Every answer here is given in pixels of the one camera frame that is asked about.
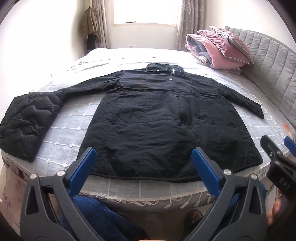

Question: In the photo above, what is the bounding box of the window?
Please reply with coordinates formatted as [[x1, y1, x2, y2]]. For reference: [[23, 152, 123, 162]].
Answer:
[[110, 0, 184, 28]]

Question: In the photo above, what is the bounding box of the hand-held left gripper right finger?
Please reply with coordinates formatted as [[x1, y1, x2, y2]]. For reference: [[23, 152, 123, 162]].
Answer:
[[191, 147, 270, 241]]

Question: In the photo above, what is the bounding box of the black quilted coat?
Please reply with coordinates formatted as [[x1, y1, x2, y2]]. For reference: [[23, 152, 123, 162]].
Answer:
[[0, 62, 265, 183]]

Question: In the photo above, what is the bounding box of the hanging khaki jacket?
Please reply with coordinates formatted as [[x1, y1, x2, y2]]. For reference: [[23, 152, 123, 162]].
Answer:
[[81, 6, 99, 50]]

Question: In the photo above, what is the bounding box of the grey patterned curtain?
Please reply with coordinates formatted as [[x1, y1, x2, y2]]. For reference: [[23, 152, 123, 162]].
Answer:
[[176, 0, 210, 50], [94, 0, 114, 49]]

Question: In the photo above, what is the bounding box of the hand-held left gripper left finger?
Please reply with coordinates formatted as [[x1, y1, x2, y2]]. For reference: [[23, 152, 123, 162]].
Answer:
[[20, 147, 97, 241]]

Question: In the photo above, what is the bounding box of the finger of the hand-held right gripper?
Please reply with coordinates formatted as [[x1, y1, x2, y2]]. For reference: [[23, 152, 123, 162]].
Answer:
[[284, 136, 296, 160], [260, 135, 282, 161]]

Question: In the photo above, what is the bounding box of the folded pink grey quilt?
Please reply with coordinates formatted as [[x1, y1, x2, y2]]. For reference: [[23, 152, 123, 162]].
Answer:
[[185, 30, 244, 70]]

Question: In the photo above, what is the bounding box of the grey padded headboard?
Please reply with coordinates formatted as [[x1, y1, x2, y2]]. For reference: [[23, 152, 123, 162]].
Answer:
[[224, 25, 296, 131]]

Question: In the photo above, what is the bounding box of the person's right hand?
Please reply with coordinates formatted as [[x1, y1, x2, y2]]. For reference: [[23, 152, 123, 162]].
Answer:
[[266, 189, 287, 226]]

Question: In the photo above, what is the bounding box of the pink velvet pillow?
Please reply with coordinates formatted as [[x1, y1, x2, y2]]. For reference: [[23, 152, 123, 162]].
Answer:
[[209, 25, 253, 66]]

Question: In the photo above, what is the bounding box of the bed with white checked bedspread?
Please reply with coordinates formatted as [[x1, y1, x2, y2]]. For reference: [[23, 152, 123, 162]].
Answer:
[[0, 47, 296, 210]]

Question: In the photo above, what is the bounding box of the person's foot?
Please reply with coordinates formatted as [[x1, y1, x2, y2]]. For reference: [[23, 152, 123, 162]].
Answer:
[[188, 210, 205, 224]]

